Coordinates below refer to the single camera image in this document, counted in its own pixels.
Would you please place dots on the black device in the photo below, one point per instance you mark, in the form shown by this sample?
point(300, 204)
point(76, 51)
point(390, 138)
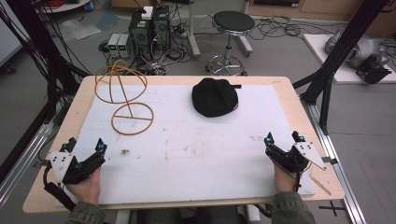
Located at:
point(372, 72)

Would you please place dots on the black computer tower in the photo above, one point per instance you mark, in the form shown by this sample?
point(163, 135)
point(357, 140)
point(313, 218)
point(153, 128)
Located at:
point(140, 32)
point(161, 28)

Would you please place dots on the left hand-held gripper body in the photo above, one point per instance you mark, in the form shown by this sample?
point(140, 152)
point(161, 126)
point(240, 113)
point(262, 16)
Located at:
point(67, 169)

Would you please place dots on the white floor platform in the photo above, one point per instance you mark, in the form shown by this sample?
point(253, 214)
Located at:
point(345, 71)

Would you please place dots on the white box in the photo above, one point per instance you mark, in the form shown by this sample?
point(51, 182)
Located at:
point(147, 12)

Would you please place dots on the white foam mat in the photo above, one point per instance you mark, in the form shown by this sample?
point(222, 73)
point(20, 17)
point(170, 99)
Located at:
point(186, 149)

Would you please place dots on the grey table leg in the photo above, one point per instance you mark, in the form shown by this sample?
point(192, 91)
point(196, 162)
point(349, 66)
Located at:
point(194, 31)

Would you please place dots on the black metal frame post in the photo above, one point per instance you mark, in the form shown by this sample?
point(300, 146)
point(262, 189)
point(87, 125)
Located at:
point(40, 53)
point(339, 53)

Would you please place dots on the thin wooden stick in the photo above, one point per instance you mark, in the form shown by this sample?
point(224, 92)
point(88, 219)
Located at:
point(320, 185)

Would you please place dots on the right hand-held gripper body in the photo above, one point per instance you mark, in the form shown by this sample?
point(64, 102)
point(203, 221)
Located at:
point(292, 157)

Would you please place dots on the black knit hat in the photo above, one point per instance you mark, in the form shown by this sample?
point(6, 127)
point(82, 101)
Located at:
point(214, 98)

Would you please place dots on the metal table clamp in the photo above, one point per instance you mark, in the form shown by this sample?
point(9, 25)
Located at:
point(41, 164)
point(330, 160)

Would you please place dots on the person's left hand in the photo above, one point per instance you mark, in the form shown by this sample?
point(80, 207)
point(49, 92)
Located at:
point(85, 188)

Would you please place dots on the grey power supply unit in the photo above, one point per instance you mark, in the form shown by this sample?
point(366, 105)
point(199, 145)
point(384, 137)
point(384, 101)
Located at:
point(113, 45)
point(124, 46)

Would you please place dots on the person's right hand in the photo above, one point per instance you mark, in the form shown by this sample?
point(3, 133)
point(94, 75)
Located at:
point(285, 180)

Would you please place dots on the grey machine housing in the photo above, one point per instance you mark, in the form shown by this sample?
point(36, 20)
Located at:
point(361, 49)

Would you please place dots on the black round stool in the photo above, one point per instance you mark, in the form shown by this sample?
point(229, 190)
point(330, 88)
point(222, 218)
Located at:
point(233, 23)

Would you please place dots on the aluminium rail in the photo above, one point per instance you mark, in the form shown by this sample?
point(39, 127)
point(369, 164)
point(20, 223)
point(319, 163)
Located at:
point(18, 165)
point(339, 168)

